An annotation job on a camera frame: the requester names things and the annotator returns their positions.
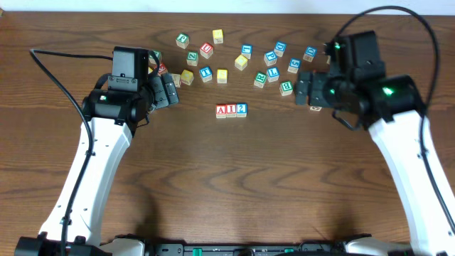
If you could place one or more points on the yellow S block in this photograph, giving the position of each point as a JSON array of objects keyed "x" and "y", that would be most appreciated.
[{"x": 222, "y": 76}]

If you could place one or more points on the yellow block top row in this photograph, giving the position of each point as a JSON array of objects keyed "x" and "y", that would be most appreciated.
[{"x": 218, "y": 37}]

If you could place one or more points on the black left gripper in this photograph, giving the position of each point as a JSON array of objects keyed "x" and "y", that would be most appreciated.
[{"x": 161, "y": 99}]

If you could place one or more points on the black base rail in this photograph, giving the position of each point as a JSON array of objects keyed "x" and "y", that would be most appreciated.
[{"x": 307, "y": 248}]

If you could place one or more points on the blue l block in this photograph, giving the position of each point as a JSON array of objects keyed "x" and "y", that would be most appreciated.
[
  {"x": 246, "y": 51},
  {"x": 273, "y": 74}
]

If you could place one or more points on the blue D block right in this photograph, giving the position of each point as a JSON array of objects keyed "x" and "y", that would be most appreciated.
[{"x": 310, "y": 54}]

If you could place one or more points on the blue L block upper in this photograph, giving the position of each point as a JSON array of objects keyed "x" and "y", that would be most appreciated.
[{"x": 246, "y": 51}]

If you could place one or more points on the plain I wooden block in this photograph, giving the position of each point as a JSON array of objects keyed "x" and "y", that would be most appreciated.
[{"x": 176, "y": 79}]

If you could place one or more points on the red U block left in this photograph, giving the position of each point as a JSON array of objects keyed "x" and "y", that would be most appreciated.
[{"x": 206, "y": 50}]

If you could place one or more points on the red E block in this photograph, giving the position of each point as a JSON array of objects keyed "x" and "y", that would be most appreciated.
[{"x": 162, "y": 69}]

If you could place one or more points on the green B block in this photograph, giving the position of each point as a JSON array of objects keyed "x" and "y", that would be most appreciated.
[{"x": 286, "y": 88}]

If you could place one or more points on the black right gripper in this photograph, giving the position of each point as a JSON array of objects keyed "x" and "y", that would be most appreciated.
[{"x": 318, "y": 80}]

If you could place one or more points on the yellow block centre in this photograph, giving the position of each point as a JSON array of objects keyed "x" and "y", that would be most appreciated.
[{"x": 241, "y": 62}]

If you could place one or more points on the green J block top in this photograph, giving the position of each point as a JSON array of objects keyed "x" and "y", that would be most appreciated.
[{"x": 182, "y": 40}]

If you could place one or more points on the green j block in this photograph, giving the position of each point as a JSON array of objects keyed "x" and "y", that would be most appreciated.
[
  {"x": 315, "y": 108},
  {"x": 182, "y": 40}
]

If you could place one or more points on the green Z block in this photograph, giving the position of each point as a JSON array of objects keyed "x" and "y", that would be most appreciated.
[{"x": 192, "y": 58}]

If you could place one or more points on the green 7 block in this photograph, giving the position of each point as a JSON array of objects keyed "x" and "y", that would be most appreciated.
[{"x": 155, "y": 57}]

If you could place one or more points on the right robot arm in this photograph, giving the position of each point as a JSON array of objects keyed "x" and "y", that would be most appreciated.
[{"x": 393, "y": 113}]

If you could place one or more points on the green J block lower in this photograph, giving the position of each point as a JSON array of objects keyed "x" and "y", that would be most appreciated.
[{"x": 315, "y": 108}]

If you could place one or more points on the blue P block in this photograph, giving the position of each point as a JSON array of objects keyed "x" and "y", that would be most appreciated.
[{"x": 270, "y": 58}]

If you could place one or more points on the red I block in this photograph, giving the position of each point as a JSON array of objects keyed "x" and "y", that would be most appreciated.
[{"x": 231, "y": 110}]

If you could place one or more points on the blue D block left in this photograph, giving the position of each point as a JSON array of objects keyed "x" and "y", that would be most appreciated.
[{"x": 280, "y": 48}]

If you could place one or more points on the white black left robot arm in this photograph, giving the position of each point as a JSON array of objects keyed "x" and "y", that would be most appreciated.
[{"x": 111, "y": 117}]

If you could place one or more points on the green R block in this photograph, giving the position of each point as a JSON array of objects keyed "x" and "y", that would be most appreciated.
[{"x": 260, "y": 80}]

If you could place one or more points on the blue T block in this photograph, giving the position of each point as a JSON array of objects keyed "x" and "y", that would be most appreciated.
[{"x": 206, "y": 74}]

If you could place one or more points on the blue 2 block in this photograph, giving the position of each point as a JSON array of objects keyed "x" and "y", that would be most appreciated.
[{"x": 242, "y": 110}]

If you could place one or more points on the yellow O block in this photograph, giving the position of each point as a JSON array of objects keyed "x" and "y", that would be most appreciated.
[{"x": 187, "y": 77}]

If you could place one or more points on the blue L block lower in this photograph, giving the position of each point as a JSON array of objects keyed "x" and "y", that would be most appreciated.
[{"x": 273, "y": 74}]

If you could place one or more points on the blue d block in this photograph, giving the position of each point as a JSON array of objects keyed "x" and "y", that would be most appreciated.
[
  {"x": 310, "y": 54},
  {"x": 280, "y": 48}
]

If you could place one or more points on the red A block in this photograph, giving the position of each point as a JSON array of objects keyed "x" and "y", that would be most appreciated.
[{"x": 221, "y": 111}]

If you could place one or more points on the blue 5 block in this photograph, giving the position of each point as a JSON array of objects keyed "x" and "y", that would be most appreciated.
[{"x": 294, "y": 65}]

